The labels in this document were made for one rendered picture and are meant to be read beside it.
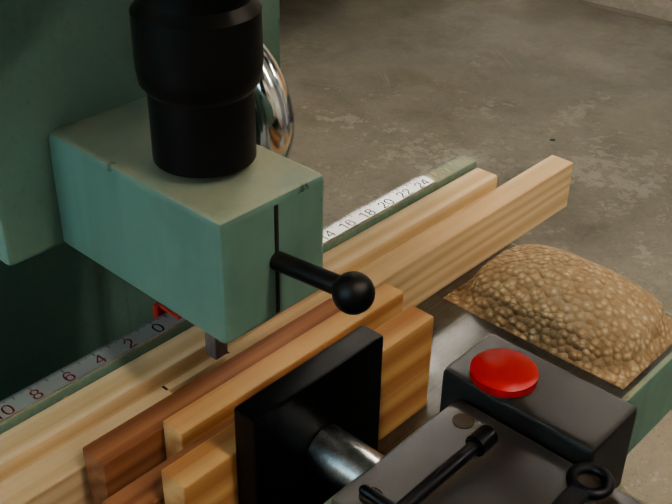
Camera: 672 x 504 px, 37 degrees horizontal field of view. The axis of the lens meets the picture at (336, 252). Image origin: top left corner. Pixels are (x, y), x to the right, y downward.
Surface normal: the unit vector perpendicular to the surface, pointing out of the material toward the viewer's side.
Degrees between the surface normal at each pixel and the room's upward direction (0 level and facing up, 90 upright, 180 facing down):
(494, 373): 9
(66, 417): 0
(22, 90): 90
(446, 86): 0
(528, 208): 90
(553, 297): 42
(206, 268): 90
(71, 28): 90
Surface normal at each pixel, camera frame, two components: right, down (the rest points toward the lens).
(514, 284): -0.45, -0.42
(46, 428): 0.02, -0.84
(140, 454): 0.73, 0.37
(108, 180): -0.68, 0.39
